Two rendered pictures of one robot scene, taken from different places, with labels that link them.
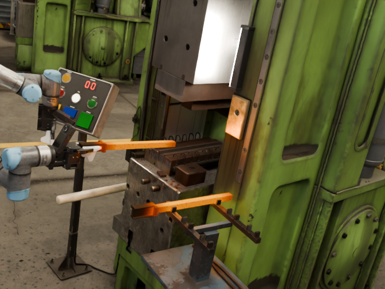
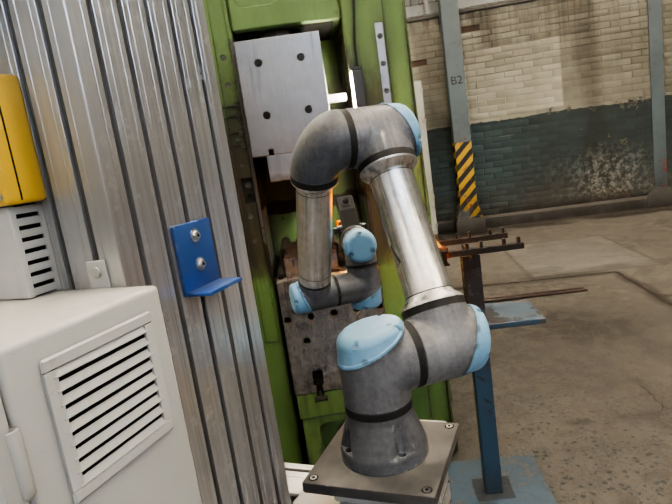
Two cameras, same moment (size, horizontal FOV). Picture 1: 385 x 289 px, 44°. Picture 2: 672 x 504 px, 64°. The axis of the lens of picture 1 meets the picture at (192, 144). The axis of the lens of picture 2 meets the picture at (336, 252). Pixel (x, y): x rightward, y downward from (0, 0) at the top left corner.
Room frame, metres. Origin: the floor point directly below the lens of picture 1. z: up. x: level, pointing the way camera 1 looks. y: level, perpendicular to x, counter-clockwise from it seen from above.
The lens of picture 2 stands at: (0.68, 1.56, 1.34)
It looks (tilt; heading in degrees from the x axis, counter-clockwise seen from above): 10 degrees down; 312
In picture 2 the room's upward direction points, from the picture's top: 8 degrees counter-clockwise
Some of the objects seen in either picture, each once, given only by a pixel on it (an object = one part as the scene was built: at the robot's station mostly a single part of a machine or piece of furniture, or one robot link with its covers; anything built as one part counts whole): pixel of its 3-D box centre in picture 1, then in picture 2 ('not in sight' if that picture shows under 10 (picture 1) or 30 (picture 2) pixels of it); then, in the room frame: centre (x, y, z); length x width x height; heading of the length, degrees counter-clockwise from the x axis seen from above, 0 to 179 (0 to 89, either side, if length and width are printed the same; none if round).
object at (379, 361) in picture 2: not in sight; (376, 360); (1.23, 0.88, 0.98); 0.13 x 0.12 x 0.14; 58
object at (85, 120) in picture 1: (85, 120); not in sight; (2.27, 0.55, 1.01); 0.07 x 0.05 x 0.07; 69
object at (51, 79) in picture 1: (51, 83); not in sight; (2.05, 0.66, 1.23); 0.09 x 0.08 x 0.11; 117
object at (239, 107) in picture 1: (237, 117); not in sight; (1.95, -0.16, 1.27); 0.09 x 0.02 x 0.17; 44
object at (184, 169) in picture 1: (191, 174); not in sight; (1.99, -0.02, 0.95); 0.12 x 0.08 x 0.06; 134
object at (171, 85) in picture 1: (204, 83); (296, 164); (2.23, 0.00, 1.32); 0.42 x 0.20 x 0.10; 134
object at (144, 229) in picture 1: (190, 204); (332, 311); (2.19, -0.05, 0.69); 0.56 x 0.38 x 0.45; 134
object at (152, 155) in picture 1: (191, 153); (309, 252); (2.23, 0.00, 0.96); 0.42 x 0.20 x 0.09; 134
